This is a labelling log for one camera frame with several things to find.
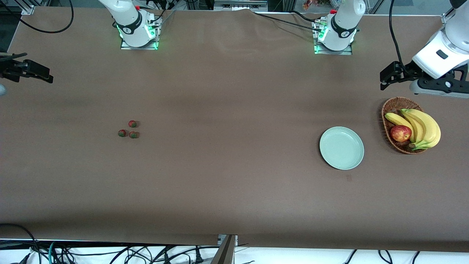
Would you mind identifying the brown table cover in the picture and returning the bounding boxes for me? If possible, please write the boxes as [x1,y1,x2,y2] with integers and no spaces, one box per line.
[0,7,469,253]

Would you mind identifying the black looped floor cable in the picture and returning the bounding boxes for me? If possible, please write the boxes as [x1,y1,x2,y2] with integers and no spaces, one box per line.
[0,223,41,264]

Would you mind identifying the pale green round plate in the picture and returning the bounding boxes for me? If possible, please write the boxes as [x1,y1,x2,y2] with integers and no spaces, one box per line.
[319,126,365,171]

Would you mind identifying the grey metal background box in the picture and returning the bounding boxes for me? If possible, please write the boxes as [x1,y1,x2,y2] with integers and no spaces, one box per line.
[214,0,269,11]

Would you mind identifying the brown wicker basket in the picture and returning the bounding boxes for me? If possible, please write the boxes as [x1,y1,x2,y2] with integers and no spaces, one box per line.
[381,96,431,155]

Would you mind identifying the red apple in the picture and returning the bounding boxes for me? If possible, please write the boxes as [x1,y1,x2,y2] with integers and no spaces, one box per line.
[390,125,412,143]

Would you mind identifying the yellow banana bunch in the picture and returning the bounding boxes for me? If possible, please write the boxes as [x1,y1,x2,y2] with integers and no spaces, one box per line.
[385,109,442,151]

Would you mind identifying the black base cable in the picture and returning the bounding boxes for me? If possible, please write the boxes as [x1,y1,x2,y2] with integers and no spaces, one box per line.
[252,12,324,33]

